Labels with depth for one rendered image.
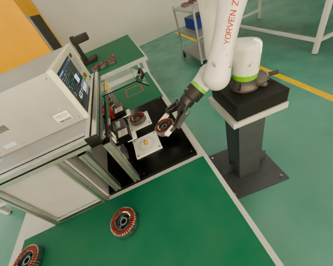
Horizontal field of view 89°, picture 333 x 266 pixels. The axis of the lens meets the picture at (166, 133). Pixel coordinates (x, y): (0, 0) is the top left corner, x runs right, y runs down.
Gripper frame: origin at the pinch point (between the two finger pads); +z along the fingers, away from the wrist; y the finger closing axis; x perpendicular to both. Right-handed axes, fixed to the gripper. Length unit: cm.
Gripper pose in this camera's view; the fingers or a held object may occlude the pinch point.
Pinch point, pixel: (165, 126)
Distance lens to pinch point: 92.4
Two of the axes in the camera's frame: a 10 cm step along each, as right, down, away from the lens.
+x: -7.2, -3.8, -5.8
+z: -6.3, 7.1, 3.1
